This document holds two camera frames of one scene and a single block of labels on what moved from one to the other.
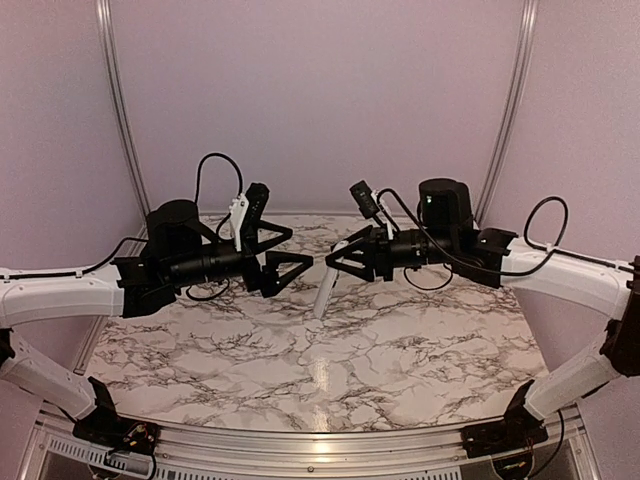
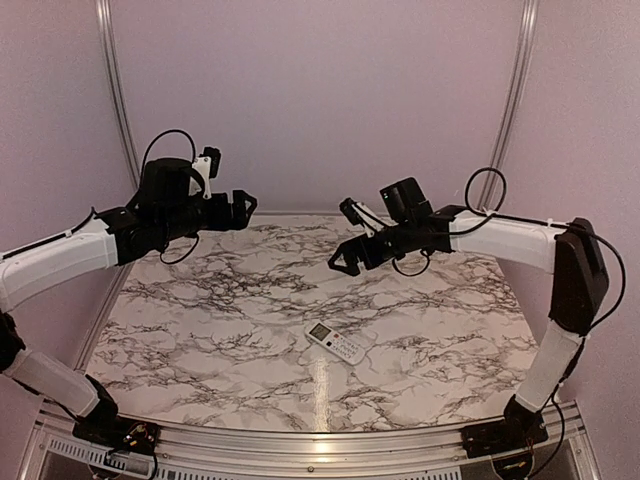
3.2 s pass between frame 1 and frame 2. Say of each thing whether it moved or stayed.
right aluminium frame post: stayed
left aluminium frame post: stayed
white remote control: moved
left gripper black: moved
